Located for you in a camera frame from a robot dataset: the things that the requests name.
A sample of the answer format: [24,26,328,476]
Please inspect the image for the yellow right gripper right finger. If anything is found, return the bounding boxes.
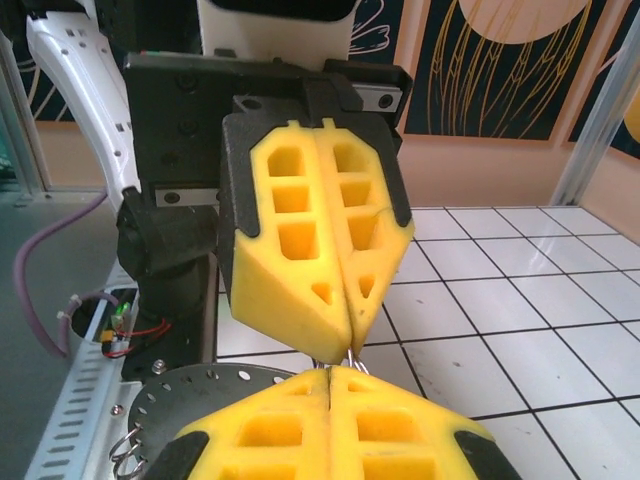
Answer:
[328,366,520,480]

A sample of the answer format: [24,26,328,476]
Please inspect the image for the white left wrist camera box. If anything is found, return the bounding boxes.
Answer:
[196,0,359,77]

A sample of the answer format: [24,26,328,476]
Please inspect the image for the grey metal sheet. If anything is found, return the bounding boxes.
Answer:
[0,189,131,480]

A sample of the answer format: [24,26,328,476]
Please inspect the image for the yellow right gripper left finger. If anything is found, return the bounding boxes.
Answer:
[171,366,330,480]

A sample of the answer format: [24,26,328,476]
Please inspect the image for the small circuit board with wires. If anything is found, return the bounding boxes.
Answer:
[97,294,174,359]

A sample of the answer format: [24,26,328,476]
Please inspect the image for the slotted grey cable duct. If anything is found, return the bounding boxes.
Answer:
[24,339,141,480]

